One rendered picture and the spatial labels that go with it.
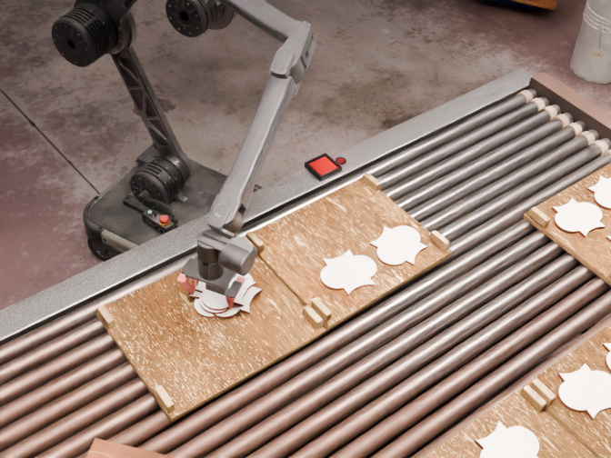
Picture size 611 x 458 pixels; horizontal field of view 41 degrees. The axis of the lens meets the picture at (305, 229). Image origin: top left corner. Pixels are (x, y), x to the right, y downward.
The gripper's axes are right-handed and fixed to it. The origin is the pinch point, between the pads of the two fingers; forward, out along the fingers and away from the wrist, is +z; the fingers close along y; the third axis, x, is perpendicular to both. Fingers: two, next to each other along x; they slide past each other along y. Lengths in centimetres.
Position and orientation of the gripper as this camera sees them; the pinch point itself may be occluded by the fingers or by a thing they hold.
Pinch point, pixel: (212, 297)
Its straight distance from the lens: 191.8
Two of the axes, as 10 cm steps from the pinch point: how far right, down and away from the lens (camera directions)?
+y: -9.3, -2.9, 2.2
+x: -3.6, 6.5, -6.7
